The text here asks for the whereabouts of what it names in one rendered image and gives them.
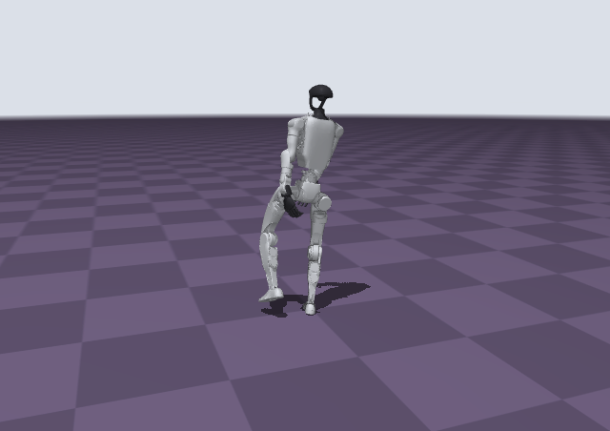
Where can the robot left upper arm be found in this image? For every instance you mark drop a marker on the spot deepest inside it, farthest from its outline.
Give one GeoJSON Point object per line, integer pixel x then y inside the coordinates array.
{"type": "Point", "coordinates": [294, 127]}

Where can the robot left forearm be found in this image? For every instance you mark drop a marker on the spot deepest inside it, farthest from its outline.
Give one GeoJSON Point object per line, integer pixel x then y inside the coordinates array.
{"type": "Point", "coordinates": [286, 171]}

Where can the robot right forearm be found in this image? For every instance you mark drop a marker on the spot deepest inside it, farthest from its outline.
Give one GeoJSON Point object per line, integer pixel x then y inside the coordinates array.
{"type": "Point", "coordinates": [320, 172]}

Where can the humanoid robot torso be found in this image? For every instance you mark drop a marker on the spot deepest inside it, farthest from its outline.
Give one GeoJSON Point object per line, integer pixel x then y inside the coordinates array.
{"type": "Point", "coordinates": [314, 151]}

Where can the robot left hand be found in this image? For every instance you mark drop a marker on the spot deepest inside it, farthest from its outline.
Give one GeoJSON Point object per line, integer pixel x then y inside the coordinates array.
{"type": "Point", "coordinates": [289, 204]}

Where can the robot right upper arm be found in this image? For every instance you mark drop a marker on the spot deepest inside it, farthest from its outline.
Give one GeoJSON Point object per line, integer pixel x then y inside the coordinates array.
{"type": "Point", "coordinates": [338, 133]}

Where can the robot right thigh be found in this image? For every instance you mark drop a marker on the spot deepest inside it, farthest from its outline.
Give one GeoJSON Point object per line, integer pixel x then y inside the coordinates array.
{"type": "Point", "coordinates": [318, 219]}

